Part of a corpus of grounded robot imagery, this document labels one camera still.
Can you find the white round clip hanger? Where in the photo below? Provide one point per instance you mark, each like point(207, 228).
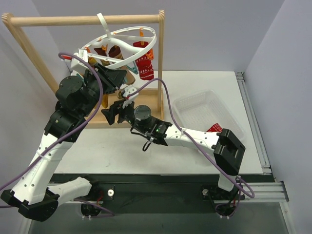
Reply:
point(119, 38)

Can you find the red white patterned sock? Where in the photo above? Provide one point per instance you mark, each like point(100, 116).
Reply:
point(144, 66)

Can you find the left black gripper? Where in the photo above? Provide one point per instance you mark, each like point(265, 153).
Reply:
point(106, 76)

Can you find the maroon striped beige sock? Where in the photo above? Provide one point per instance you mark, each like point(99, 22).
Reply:
point(115, 52)

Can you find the mustard yellow sock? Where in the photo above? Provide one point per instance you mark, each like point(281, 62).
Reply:
point(104, 102)

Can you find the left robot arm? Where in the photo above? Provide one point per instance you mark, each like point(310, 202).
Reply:
point(48, 146)

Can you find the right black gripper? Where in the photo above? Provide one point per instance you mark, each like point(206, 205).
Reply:
point(117, 112)

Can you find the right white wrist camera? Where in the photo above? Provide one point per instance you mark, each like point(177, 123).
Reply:
point(130, 93)

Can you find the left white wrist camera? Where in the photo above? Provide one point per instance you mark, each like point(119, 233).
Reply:
point(77, 61)

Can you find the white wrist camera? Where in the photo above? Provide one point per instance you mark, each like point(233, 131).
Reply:
point(77, 61)
point(130, 93)

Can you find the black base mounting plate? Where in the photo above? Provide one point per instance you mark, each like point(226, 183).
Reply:
point(158, 194)

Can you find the teal clothes peg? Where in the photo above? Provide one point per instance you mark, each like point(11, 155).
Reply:
point(133, 69)

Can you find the red snowflake sock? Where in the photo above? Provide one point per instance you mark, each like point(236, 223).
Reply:
point(215, 128)

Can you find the wooden hanger rack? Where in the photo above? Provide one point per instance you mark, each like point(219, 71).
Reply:
point(114, 23)

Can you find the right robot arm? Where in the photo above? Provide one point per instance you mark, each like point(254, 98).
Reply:
point(223, 149)

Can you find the white plastic basket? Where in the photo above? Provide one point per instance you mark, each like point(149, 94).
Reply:
point(202, 110)

